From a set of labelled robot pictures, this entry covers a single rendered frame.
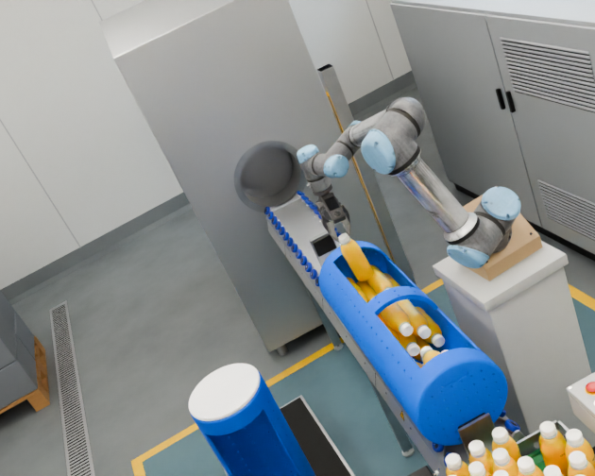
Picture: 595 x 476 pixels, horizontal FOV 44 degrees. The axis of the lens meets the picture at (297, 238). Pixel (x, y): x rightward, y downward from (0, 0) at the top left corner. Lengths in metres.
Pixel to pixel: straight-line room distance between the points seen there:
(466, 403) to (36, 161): 5.30
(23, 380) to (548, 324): 3.69
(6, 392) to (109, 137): 2.57
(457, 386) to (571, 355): 0.71
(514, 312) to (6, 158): 5.19
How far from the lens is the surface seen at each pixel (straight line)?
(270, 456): 3.09
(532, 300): 2.49
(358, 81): 7.41
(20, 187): 6.91
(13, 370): 5.28
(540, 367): 2.65
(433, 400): 2.09
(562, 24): 3.56
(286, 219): 3.83
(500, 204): 2.27
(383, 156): 2.03
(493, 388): 2.17
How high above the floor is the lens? 2.57
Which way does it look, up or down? 27 degrees down
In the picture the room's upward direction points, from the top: 25 degrees counter-clockwise
